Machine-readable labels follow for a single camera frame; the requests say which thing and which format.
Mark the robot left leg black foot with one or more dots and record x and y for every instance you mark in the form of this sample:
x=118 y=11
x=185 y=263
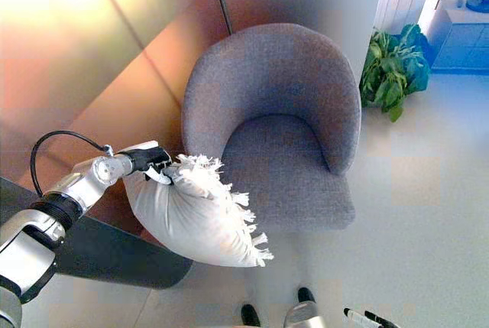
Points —
x=250 y=316

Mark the green potted plant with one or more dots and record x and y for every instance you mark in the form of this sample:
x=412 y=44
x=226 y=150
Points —
x=393 y=72

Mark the beige tasselled pillow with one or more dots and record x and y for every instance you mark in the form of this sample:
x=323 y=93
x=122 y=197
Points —
x=198 y=221

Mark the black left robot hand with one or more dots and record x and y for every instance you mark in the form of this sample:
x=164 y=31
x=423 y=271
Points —
x=147 y=159

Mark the dark brown side table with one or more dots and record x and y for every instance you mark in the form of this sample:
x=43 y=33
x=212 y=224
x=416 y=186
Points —
x=114 y=255

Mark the grey round armchair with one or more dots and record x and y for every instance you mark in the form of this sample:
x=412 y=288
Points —
x=275 y=75

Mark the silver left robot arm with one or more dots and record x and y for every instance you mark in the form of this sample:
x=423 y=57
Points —
x=26 y=251

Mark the robot right leg silver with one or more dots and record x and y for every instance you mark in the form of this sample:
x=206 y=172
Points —
x=305 y=316

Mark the beige wooden cabinet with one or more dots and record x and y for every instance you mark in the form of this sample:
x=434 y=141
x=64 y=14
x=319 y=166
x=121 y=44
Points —
x=466 y=45

